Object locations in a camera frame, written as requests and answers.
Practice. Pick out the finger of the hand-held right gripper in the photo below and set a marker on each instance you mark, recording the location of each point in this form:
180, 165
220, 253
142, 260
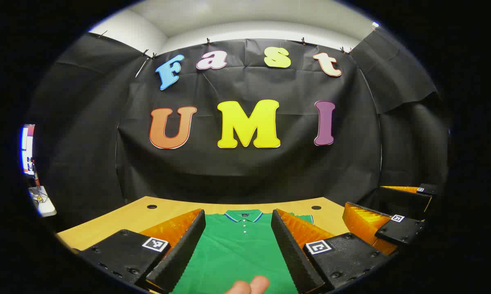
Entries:
404, 201
400, 230

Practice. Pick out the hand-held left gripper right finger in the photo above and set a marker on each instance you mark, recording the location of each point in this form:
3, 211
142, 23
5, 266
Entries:
289, 249

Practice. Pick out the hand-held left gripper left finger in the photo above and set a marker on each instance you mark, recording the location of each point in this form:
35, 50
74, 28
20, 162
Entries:
185, 245

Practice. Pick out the green T-shirt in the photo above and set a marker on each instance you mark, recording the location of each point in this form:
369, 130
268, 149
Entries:
237, 253

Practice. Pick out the black backdrop cloth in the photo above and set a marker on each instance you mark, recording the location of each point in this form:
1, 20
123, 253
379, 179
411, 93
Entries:
249, 171

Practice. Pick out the white side table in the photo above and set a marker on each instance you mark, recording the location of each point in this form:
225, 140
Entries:
43, 206

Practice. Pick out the red bottle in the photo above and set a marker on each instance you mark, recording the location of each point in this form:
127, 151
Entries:
35, 175

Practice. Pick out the computer monitor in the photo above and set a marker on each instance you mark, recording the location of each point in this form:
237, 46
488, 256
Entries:
26, 149

